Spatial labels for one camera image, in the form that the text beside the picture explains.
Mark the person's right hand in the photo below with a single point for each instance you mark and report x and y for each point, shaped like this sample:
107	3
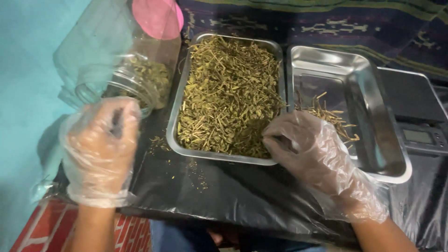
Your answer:
315	157

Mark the person's left hand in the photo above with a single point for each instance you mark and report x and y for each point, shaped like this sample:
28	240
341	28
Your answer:
99	157

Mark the person's left fingers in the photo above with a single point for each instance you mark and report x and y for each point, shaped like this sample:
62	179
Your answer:
119	115

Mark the person's right fingers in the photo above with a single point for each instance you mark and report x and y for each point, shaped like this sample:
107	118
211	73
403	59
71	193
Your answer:
280	136

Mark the clear plastic jar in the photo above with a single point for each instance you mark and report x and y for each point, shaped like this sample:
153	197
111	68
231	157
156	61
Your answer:
147	80

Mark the pile of dried herb stems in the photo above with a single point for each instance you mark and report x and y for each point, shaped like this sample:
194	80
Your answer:
332	117

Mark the steel tray with dried herbs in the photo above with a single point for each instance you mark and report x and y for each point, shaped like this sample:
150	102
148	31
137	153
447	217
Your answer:
182	115

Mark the heap of dried green herbs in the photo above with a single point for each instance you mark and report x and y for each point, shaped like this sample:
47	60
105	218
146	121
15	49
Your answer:
227	94

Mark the clear plastic bag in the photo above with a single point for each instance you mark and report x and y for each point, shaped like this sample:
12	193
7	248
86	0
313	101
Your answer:
91	45

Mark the black plastic sheet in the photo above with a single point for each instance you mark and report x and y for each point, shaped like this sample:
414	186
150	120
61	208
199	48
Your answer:
227	196

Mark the steel tray with few stems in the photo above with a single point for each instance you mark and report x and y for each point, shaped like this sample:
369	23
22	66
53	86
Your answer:
350	87

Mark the pink jar lid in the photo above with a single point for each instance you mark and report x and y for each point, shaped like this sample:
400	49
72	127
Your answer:
157	17

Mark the dark patterned cloth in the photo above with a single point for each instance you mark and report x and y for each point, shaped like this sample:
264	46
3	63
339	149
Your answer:
315	24

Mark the red brick-pattern surface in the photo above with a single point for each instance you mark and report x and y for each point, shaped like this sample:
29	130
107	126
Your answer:
45	227

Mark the black digital scale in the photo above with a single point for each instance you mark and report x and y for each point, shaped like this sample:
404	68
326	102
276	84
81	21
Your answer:
416	112

